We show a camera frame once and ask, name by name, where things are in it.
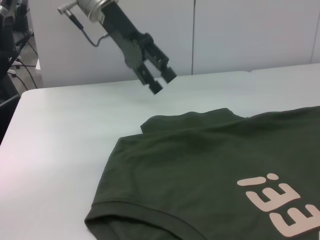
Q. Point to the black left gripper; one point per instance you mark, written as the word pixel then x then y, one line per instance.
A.
pixel 125 37

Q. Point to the dark green FREE t-shirt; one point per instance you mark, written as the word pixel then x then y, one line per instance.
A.
pixel 187 162

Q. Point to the black equipment rack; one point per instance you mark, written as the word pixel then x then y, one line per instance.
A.
pixel 6 37

